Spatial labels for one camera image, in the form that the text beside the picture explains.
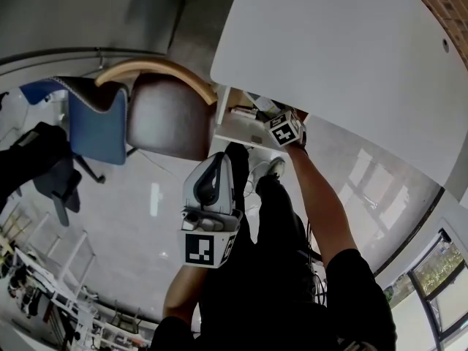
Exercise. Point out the wooden chair brown seat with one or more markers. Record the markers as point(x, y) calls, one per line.
point(168, 115)

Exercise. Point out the white desk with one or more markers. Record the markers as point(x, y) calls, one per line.
point(347, 68)

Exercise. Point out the black office chair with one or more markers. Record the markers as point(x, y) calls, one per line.
point(44, 152)

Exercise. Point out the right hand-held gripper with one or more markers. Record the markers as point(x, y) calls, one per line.
point(285, 134)

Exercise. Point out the person's black clothing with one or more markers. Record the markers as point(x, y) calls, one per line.
point(274, 287)

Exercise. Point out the person's left forearm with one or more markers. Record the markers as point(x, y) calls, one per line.
point(183, 294)

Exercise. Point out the person's right forearm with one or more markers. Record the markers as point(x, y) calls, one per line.
point(321, 203)

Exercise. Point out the person's right shoe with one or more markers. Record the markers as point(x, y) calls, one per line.
point(277, 166)

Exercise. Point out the blue chair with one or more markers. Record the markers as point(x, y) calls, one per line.
point(98, 134)

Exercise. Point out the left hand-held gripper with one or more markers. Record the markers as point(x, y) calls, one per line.
point(199, 249)

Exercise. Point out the white storage rack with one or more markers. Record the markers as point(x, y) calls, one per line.
point(69, 294)

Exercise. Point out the window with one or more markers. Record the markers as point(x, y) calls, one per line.
point(438, 269)

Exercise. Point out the wooden drawer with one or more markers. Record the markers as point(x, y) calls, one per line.
point(237, 130)

